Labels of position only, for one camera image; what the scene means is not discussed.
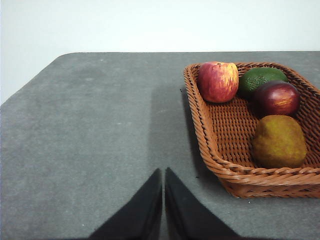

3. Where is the red yellow streaked apple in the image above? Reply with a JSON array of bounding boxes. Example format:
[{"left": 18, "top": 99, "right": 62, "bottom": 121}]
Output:
[{"left": 198, "top": 61, "right": 240, "bottom": 104}]

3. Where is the dark red apple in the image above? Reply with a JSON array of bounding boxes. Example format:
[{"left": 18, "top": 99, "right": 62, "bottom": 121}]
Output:
[{"left": 253, "top": 81, "right": 301, "bottom": 117}]

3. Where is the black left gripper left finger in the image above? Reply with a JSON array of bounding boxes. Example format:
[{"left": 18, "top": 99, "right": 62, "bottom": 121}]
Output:
[{"left": 88, "top": 167, "right": 163, "bottom": 240}]

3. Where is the green avocado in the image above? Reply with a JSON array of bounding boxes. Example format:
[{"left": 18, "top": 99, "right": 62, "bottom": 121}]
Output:
[{"left": 238, "top": 67, "right": 290, "bottom": 100}]

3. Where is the brown wicker basket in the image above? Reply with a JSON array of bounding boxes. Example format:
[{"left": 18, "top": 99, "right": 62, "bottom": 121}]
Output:
[{"left": 183, "top": 61, "right": 320, "bottom": 199}]

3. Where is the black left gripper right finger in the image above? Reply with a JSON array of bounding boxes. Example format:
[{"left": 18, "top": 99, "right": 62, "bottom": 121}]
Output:
[{"left": 163, "top": 166, "right": 241, "bottom": 240}]

